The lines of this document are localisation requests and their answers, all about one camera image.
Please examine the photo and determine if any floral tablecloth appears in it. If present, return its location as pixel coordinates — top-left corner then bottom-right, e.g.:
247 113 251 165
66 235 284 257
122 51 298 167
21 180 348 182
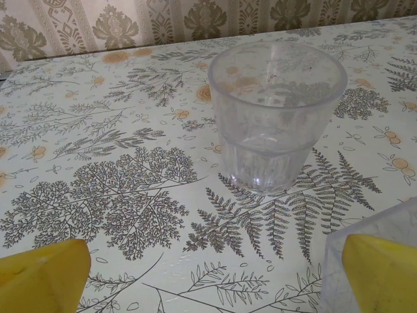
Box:
0 18 417 313

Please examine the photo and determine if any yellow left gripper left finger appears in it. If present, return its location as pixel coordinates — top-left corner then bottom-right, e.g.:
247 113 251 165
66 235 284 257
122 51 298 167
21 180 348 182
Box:
0 239 92 313

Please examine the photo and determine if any clear acrylic card box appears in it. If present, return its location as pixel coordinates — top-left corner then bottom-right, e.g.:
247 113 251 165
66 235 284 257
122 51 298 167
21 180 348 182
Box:
321 198 417 313

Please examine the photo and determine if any clear glass tumbler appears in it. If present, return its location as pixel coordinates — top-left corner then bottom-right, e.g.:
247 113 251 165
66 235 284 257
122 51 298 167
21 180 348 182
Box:
207 41 348 197

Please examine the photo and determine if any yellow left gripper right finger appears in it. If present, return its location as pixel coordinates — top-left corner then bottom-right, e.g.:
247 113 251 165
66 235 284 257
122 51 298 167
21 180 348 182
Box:
342 233 417 313

